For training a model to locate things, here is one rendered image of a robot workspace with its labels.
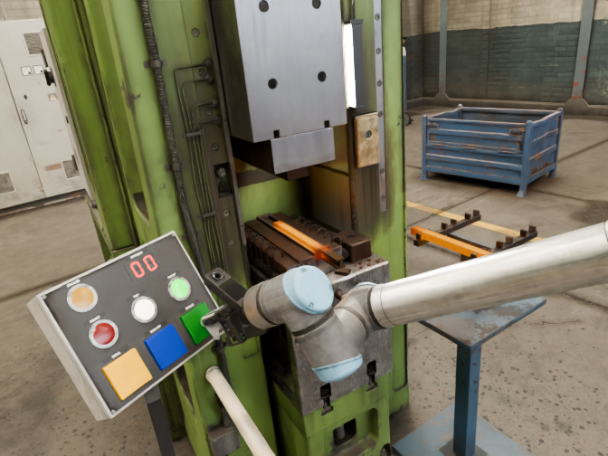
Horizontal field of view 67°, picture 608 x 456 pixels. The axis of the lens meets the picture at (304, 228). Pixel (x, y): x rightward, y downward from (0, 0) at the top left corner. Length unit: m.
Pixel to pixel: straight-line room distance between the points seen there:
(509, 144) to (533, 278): 4.13
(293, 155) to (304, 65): 0.24
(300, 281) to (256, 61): 0.62
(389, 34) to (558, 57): 7.65
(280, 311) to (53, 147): 5.70
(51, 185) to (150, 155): 5.20
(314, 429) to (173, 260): 0.82
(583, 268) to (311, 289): 0.42
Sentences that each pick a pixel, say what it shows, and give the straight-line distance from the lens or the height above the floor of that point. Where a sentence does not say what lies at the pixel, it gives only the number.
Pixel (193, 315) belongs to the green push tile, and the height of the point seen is 1.03.
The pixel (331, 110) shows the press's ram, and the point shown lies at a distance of 1.33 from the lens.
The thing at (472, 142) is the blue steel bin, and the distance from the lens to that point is 5.05.
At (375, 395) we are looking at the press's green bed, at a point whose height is 0.39.
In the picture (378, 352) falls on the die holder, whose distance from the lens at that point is 1.67.
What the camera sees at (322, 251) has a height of 1.01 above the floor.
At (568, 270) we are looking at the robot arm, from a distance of 0.77.
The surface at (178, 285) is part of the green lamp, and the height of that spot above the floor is 1.10.
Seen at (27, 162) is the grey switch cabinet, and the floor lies 0.57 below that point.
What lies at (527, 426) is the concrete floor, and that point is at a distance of 2.32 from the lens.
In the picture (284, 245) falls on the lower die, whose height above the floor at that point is 0.99.
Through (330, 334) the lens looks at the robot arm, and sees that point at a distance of 0.84.
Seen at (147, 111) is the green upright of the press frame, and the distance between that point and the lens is 1.27.
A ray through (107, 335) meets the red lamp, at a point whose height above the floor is 1.09.
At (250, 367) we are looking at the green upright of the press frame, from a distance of 1.66.
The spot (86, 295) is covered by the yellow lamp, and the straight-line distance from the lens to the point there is 1.04.
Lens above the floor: 1.60
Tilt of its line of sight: 22 degrees down
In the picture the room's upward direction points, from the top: 6 degrees counter-clockwise
